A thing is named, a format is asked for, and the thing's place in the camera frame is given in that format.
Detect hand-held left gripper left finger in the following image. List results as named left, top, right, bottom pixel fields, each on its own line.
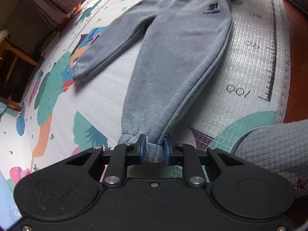
left=64, top=134, right=147, bottom=188

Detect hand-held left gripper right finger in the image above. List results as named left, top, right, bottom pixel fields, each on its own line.
left=163, top=137, right=244, bottom=188

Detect grey fleece pants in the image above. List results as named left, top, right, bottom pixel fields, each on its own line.
left=72, top=0, right=233, bottom=163

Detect cartoon printed play mat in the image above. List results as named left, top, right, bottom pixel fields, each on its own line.
left=0, top=0, right=292, bottom=188

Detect person's grey quilted leg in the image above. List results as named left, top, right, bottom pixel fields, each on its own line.
left=232, top=120, right=308, bottom=199

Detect stack of books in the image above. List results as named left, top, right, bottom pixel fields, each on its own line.
left=34, top=28, right=61, bottom=61

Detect light blue bedsheet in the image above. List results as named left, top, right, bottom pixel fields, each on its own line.
left=0, top=101, right=23, bottom=225

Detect wooden chair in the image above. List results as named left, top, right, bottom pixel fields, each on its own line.
left=0, top=30, right=42, bottom=111

